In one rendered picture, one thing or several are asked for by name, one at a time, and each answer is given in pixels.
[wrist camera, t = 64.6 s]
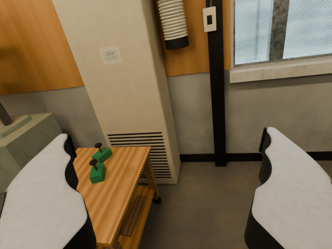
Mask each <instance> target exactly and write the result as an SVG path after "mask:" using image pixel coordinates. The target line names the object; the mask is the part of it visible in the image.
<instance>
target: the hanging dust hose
mask: <svg viewBox="0 0 332 249"><path fill-rule="evenodd" d="M157 1H158V2H157V4H159V5H158V7H160V8H159V9H158V10H160V12H159V13H160V14H161V15H160V17H161V20H162V21H161V23H162V26H163V27H162V29H164V30H163V32H164V33H163V34H164V35H165V36H164V37H165V45H166V49H168V50H172V49H180V48H184V47H187V46H188V45H189V39H188V34H187V31H186V30H187V28H186V26H187V25H185V24H186V22H185V20H186V19H184V18H185V16H184V14H185V13H184V12H183V11H184V9H183V8H184V6H182V5H183V4H184V3H182V2H183V0H157Z"/></svg>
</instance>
